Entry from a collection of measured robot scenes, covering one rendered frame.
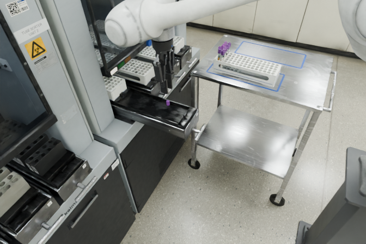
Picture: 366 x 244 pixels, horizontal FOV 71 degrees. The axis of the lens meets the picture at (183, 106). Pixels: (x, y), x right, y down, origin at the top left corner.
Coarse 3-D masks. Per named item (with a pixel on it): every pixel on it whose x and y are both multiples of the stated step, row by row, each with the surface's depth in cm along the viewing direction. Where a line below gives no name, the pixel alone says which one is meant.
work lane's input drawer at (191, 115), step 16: (128, 96) 114; (144, 96) 114; (128, 112) 108; (144, 112) 104; (160, 112) 106; (176, 112) 106; (192, 112) 104; (160, 128) 104; (176, 128) 99; (192, 128) 106
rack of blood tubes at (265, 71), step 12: (216, 60) 120; (228, 60) 120; (240, 60) 120; (252, 60) 120; (264, 60) 119; (240, 72) 122; (252, 72) 122; (264, 72) 112; (276, 72) 112; (264, 84) 115
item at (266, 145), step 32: (288, 64) 127; (320, 64) 126; (192, 96) 134; (288, 96) 109; (320, 96) 108; (224, 128) 169; (256, 128) 169; (288, 128) 168; (192, 160) 172; (256, 160) 150; (288, 160) 149
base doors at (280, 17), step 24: (264, 0) 280; (288, 0) 268; (312, 0) 259; (336, 0) 250; (216, 24) 323; (240, 24) 309; (264, 24) 296; (288, 24) 283; (312, 24) 273; (336, 24) 263; (336, 48) 277
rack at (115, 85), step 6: (108, 78) 115; (114, 78) 114; (120, 78) 114; (108, 84) 111; (114, 84) 112; (120, 84) 112; (108, 90) 108; (114, 90) 109; (120, 90) 113; (108, 96) 110; (114, 96) 110
